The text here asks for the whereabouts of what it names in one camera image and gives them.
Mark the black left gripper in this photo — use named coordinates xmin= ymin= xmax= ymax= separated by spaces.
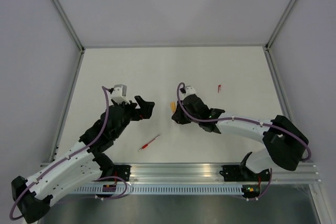
xmin=112 ymin=95 xmax=154 ymax=139

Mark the small orange cap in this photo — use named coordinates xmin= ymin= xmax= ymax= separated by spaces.
xmin=170 ymin=102 xmax=176 ymax=113

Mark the red thin pen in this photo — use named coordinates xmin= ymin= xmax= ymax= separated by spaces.
xmin=138 ymin=134 xmax=161 ymax=152

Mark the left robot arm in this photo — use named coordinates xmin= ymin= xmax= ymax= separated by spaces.
xmin=11 ymin=95 xmax=155 ymax=223

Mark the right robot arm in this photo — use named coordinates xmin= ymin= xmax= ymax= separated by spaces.
xmin=172 ymin=94 xmax=312 ymax=180

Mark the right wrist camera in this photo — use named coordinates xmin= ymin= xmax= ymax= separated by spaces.
xmin=185 ymin=86 xmax=196 ymax=96

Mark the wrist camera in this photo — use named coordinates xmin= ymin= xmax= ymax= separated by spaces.
xmin=185 ymin=86 xmax=196 ymax=96
xmin=110 ymin=84 xmax=130 ymax=104

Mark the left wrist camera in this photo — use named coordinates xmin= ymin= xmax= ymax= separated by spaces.
xmin=110 ymin=84 xmax=130 ymax=104

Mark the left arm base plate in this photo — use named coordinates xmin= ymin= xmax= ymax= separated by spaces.
xmin=104 ymin=164 xmax=132 ymax=182

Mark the aluminium front rail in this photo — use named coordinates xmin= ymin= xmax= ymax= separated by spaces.
xmin=127 ymin=163 xmax=322 ymax=185

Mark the left side table rail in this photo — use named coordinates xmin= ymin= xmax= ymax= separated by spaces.
xmin=49 ymin=49 xmax=85 ymax=162

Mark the table rail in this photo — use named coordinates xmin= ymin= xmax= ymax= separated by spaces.
xmin=264 ymin=47 xmax=307 ymax=162
xmin=49 ymin=49 xmax=85 ymax=162

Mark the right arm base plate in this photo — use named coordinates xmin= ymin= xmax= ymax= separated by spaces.
xmin=219 ymin=165 xmax=270 ymax=182

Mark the right side table rail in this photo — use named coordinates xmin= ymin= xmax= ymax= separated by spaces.
xmin=264 ymin=47 xmax=307 ymax=162

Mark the right frame post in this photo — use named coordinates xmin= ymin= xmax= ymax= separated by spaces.
xmin=264 ymin=0 xmax=299 ymax=51

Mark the frame post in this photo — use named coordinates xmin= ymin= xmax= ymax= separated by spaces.
xmin=50 ymin=0 xmax=85 ymax=52
xmin=264 ymin=0 xmax=299 ymax=51

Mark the white slotted cable duct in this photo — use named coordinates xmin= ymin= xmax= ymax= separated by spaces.
xmin=73 ymin=183 xmax=244 ymax=196

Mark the left frame post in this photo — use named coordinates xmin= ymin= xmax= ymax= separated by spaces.
xmin=50 ymin=0 xmax=85 ymax=52

